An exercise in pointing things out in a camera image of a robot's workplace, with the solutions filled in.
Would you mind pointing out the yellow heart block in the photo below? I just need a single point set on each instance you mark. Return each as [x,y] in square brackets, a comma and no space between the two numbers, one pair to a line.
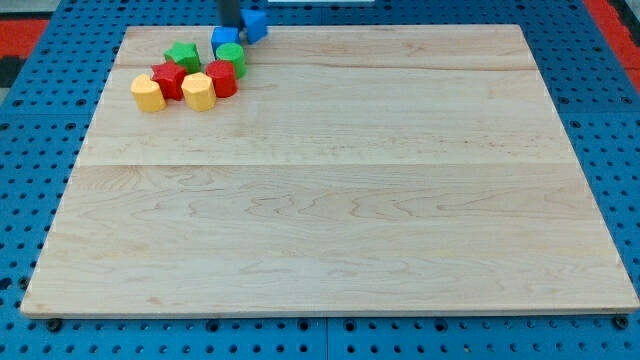
[147,94]

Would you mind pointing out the wooden board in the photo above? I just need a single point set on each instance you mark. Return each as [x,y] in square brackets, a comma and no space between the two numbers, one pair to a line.
[358,171]

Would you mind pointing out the red cylinder block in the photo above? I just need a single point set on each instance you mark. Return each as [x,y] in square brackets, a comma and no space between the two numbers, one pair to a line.
[222,73]

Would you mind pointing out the yellow hexagon block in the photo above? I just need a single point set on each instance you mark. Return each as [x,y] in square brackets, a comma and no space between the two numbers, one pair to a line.
[199,92]

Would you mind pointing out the green cylinder block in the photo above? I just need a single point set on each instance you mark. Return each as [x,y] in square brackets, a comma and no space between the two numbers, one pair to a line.
[234,53]

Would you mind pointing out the blue triangle block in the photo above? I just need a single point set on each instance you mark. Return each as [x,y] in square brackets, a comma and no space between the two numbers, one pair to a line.
[255,23]

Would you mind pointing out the blue cube block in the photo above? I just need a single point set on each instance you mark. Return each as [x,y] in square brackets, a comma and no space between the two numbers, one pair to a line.
[222,35]

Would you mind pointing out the red star block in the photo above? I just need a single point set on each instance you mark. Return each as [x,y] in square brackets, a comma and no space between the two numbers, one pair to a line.
[169,76]

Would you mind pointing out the green star block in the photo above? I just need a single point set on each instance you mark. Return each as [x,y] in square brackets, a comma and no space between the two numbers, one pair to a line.
[185,55]

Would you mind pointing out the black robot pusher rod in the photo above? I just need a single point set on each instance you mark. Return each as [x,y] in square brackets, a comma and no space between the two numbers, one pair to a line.
[229,12]

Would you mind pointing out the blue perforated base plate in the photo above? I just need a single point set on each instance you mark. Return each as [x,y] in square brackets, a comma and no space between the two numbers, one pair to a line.
[49,107]

